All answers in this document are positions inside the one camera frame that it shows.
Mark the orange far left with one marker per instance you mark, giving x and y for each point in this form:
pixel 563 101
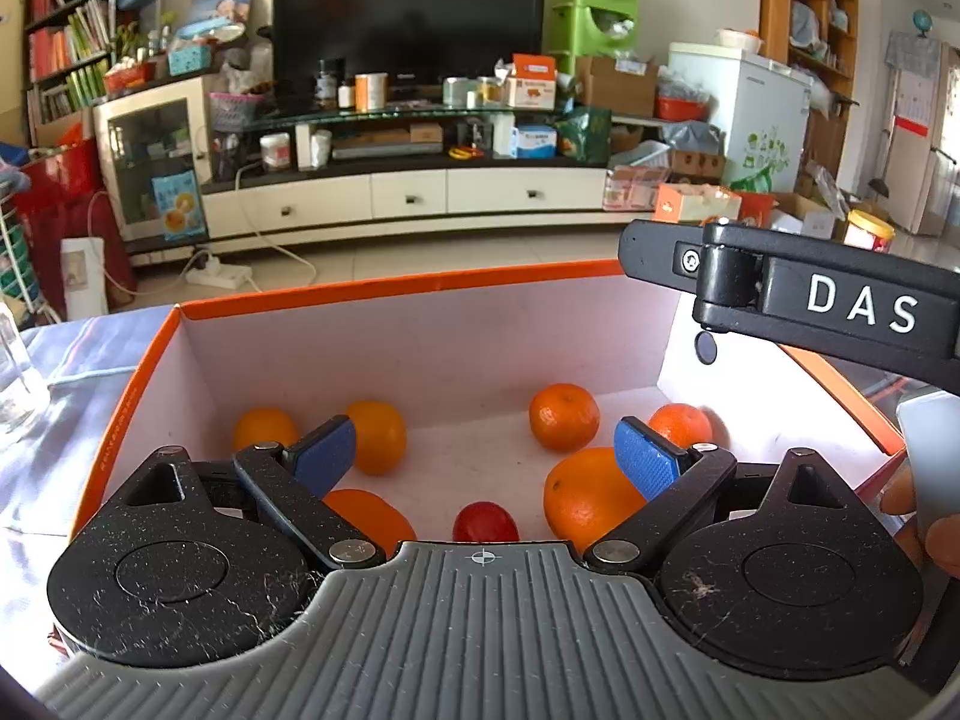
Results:
pixel 264 425

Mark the mandarin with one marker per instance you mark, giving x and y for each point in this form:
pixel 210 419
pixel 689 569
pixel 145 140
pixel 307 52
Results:
pixel 683 425
pixel 564 418

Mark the green stacking storage bins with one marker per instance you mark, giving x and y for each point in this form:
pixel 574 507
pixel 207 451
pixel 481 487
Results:
pixel 590 28

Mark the wooden bookshelf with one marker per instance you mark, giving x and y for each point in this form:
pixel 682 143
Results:
pixel 820 35

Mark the clear glass jar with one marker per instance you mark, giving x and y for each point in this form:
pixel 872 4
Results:
pixel 25 396

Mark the orange behind left finger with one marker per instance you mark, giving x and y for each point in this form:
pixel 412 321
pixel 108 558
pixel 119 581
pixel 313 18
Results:
pixel 381 437

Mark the orange gift box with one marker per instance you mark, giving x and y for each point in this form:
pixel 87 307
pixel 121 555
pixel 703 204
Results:
pixel 690 203

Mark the brown cardboard box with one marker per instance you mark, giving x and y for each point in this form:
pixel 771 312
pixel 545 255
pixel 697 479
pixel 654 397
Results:
pixel 623 86

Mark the small red tomato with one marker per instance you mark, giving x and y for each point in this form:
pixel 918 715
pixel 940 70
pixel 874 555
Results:
pixel 484 522

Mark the white chest freezer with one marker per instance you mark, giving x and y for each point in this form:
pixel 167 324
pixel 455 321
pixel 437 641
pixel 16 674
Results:
pixel 759 105

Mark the mandarin back centre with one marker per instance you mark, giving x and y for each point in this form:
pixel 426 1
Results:
pixel 564 418

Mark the orange front left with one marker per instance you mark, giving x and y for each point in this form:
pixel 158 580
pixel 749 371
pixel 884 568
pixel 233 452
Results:
pixel 372 515

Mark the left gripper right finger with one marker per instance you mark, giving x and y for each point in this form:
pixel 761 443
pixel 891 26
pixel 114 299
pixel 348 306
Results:
pixel 680 487

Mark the black bookshelf with books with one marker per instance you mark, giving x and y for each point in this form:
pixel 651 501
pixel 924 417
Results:
pixel 68 47

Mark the red gift bag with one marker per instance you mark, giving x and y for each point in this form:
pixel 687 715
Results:
pixel 68 200

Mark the black flat screen television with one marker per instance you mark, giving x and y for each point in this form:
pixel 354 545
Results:
pixel 415 42

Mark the mandarin back right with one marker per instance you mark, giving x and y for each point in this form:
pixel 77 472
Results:
pixel 683 425

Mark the person's hand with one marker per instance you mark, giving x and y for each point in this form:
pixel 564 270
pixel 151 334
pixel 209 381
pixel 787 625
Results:
pixel 941 543

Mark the orange cardboard box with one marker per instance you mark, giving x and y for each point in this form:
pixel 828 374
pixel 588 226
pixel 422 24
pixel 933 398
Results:
pixel 461 355

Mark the white power strip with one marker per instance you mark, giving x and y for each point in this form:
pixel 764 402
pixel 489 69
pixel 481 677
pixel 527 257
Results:
pixel 218 275

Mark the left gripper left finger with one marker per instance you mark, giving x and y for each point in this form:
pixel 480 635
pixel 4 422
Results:
pixel 289 483

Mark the white TV cabinet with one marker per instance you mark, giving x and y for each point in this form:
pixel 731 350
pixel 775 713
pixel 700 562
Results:
pixel 176 183

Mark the large orange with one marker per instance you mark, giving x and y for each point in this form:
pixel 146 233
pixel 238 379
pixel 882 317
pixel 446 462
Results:
pixel 587 495

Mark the red yellow lidded canister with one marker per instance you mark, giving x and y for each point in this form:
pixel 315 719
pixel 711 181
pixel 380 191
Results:
pixel 867 231

